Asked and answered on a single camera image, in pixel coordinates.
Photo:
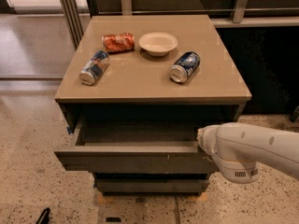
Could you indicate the yellow foam padded gripper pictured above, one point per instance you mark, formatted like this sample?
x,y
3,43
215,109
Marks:
x,y
239,171

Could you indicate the grey top drawer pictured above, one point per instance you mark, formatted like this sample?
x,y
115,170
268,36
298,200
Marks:
x,y
135,147

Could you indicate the grey drawer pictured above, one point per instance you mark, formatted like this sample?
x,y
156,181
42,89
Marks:
x,y
135,147
151,185

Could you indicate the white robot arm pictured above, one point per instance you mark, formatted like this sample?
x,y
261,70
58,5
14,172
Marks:
x,y
237,149

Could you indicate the grey drawer cabinet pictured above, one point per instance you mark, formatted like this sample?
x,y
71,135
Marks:
x,y
138,87

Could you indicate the grey bottom drawer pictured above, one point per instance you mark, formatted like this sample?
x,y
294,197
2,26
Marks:
x,y
151,185

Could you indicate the blue pepsi can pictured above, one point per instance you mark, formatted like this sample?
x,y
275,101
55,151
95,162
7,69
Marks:
x,y
184,66

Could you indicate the white paper bowl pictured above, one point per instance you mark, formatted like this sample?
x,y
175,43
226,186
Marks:
x,y
158,44

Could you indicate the crushed orange soda can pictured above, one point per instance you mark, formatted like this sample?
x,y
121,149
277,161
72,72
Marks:
x,y
118,43

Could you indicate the blue silver energy drink can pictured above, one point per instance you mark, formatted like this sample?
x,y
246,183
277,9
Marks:
x,y
94,68

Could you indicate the black object on floor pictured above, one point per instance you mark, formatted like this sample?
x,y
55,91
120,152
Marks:
x,y
44,217

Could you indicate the metal bracket right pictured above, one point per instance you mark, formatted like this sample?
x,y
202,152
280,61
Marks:
x,y
238,11

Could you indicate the metal frame post left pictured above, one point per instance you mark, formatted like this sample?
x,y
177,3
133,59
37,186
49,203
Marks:
x,y
70,11

